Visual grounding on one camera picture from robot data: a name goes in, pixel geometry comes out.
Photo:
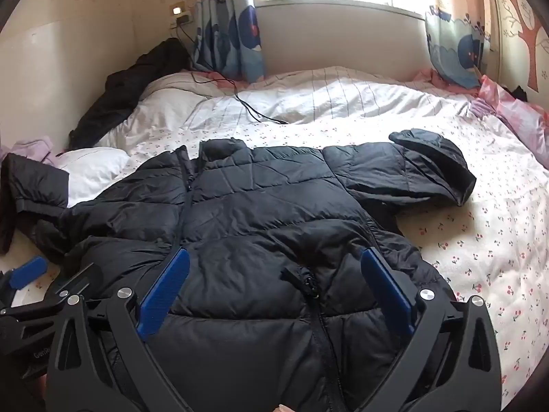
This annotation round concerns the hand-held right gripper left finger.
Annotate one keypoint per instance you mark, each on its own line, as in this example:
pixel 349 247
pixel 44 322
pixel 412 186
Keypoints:
pixel 165 292

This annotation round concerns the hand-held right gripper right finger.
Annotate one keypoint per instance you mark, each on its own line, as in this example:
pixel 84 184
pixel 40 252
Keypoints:
pixel 386 292

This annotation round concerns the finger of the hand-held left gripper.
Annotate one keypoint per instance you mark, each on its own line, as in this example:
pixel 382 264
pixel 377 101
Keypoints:
pixel 28 272
pixel 79 281

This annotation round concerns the black puffer jacket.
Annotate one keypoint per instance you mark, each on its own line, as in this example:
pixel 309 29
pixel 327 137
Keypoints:
pixel 257 223

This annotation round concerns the plain white quilt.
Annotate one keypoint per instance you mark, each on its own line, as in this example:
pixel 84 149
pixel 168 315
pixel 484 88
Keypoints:
pixel 94 171

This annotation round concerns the purple jacket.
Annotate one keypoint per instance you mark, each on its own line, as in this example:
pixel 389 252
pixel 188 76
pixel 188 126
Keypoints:
pixel 30 148

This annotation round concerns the black coat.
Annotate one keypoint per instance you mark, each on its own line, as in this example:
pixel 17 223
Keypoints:
pixel 124 90

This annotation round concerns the white striped duvet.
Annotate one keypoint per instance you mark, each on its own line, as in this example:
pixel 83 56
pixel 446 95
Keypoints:
pixel 343 94

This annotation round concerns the pink pillow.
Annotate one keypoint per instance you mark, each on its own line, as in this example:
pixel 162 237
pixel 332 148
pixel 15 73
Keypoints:
pixel 519 116

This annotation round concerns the printed blue pink curtain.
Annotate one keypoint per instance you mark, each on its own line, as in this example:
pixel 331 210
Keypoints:
pixel 231 30
pixel 459 47

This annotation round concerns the beige bed headboard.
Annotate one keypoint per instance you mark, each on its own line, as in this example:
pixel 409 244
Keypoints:
pixel 334 38

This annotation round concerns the white wardrobe with tree decal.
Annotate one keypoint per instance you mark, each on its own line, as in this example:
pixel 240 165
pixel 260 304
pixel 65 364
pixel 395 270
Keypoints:
pixel 523 21

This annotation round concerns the wall socket panel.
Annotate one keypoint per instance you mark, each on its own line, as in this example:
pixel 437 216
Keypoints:
pixel 180 10

